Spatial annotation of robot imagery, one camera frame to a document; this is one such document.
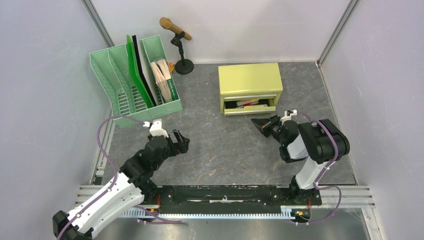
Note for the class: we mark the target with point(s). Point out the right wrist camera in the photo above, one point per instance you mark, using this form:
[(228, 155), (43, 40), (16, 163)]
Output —
[(288, 115)]

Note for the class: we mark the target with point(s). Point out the yellow highlighter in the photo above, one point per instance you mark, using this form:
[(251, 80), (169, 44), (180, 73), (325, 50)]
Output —
[(257, 105)]

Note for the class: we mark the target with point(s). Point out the green plastic folder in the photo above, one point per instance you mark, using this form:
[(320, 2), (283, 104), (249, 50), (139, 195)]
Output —
[(134, 72)]

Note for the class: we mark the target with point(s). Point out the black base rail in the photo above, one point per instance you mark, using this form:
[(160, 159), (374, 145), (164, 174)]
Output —
[(229, 199)]

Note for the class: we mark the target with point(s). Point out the mint green file organizer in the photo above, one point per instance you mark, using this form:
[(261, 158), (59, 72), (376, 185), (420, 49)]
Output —
[(111, 67)]

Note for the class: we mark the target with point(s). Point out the small orange object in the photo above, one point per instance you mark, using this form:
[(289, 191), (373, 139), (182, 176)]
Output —
[(171, 67)]

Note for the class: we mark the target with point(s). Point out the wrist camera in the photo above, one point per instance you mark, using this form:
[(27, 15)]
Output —
[(156, 128), (288, 115)]

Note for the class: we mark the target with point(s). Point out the orange pink highlighter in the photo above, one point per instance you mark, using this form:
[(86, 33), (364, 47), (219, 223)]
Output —
[(247, 102)]

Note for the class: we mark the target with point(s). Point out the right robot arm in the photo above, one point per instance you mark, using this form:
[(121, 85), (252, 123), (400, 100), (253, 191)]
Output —
[(319, 144)]

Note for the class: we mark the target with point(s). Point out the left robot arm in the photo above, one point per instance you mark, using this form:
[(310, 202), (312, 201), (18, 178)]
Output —
[(128, 188)]

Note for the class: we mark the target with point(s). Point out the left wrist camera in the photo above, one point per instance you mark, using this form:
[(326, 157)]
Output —
[(156, 128)]

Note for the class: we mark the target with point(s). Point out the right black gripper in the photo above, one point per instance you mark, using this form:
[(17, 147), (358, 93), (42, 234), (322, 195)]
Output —
[(264, 124)]

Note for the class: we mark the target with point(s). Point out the brown microphone on stand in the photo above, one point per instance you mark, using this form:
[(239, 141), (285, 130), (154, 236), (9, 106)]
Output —
[(183, 66)]

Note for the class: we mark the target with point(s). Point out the yellow-green drawer chest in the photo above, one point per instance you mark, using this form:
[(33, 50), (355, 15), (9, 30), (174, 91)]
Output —
[(240, 82)]

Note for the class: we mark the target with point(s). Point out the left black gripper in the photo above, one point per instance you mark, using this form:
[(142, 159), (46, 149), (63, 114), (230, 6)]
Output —
[(178, 147)]

